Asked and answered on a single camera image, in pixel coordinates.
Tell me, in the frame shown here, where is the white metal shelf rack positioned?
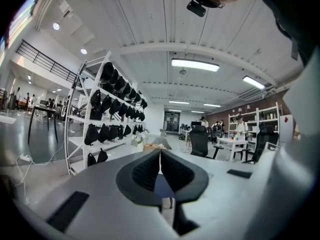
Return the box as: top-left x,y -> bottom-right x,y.
64,50 -> 151,176

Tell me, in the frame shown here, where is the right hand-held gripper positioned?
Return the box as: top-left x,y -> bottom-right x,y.
246,47 -> 320,240

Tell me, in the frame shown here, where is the white power strip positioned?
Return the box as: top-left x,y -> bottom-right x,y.
16,153 -> 33,164

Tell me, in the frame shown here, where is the small two-tier table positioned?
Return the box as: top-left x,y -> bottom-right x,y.
216,137 -> 248,162

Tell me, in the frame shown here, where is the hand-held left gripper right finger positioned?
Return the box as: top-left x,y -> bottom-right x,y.
159,148 -> 210,206

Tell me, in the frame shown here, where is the person's black clothing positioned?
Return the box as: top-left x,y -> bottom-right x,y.
249,0 -> 320,67

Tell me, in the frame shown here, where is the wicker basket organizer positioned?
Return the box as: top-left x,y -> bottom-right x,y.
143,143 -> 166,153

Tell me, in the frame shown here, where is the black head-mounted camera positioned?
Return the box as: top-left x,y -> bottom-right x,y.
186,0 -> 226,18

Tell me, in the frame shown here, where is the black balcony railing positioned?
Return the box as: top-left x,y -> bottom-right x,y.
16,39 -> 78,84

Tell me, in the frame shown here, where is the pale flower bouquet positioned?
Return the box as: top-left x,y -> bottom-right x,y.
131,133 -> 146,148

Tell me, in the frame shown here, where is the white storage shelf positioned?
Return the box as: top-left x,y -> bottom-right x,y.
227,102 -> 281,145

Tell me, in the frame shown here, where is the black office chair with headrest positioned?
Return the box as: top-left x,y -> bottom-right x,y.
188,125 -> 225,160

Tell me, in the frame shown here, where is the black-legged table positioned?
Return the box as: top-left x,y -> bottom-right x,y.
27,103 -> 61,145

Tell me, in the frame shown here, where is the black double door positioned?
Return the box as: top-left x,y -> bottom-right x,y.
164,110 -> 181,132

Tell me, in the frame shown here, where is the white cabinet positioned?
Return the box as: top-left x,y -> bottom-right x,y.
278,113 -> 294,145

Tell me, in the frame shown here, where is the long ceiling light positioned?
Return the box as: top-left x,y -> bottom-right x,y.
242,75 -> 266,90
171,58 -> 220,72

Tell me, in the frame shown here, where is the black mesh office chair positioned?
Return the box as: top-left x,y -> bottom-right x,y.
242,125 -> 280,165

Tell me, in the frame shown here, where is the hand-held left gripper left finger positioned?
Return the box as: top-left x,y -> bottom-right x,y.
115,148 -> 163,208

